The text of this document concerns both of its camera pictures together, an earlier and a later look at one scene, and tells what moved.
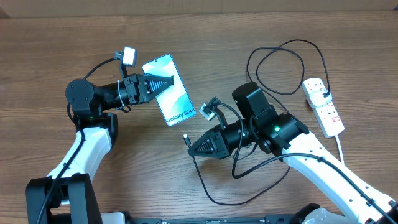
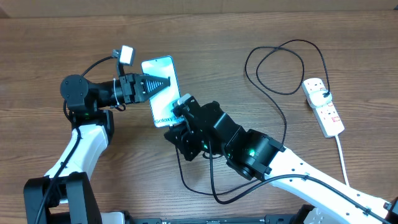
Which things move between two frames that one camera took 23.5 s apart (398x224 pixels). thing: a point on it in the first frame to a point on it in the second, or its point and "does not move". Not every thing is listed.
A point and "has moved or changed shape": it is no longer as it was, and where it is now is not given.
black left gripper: [142, 93] does not move
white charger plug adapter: [318, 99] does not move
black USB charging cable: [187, 145] to [273, 104]
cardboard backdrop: [85, 9] does not move
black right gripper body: [222, 137] to [194, 144]
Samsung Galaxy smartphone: [175, 103] has moved or changed shape
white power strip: [326, 115] does not move
